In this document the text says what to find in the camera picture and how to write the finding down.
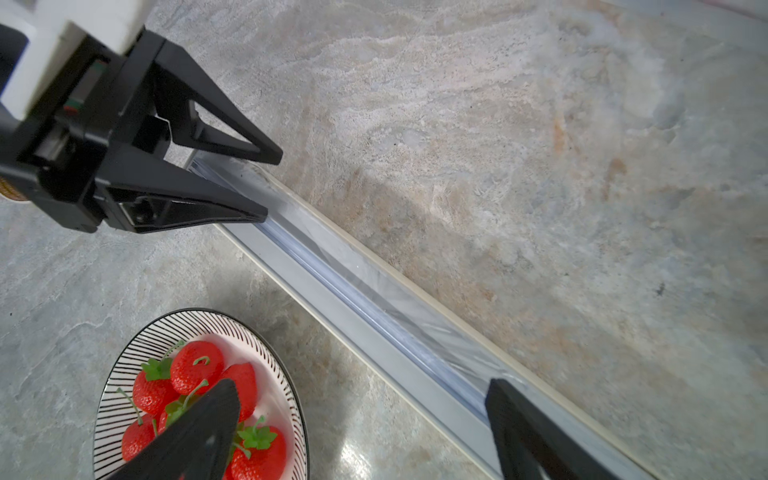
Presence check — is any cream plastic wrap dispenser box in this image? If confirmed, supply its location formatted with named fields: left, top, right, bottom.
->
left=187, top=152, right=655, bottom=479

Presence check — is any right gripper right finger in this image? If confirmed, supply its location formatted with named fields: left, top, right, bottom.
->
left=485, top=378, right=624, bottom=479

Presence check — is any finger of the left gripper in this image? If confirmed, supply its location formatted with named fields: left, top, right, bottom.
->
left=153, top=40, right=283, bottom=165
left=94, top=144, right=268, bottom=233

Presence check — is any plate of red strawberries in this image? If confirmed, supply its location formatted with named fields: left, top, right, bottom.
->
left=93, top=309, right=310, bottom=479

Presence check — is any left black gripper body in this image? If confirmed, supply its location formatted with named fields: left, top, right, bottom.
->
left=1, top=30, right=171, bottom=233

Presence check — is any plate of grapes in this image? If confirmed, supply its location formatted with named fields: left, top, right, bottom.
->
left=0, top=178, right=28, bottom=203

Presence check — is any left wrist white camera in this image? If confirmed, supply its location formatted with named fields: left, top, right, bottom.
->
left=1, top=0, right=156, bottom=120

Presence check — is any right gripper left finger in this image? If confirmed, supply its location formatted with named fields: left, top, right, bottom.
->
left=110, top=379, right=240, bottom=480

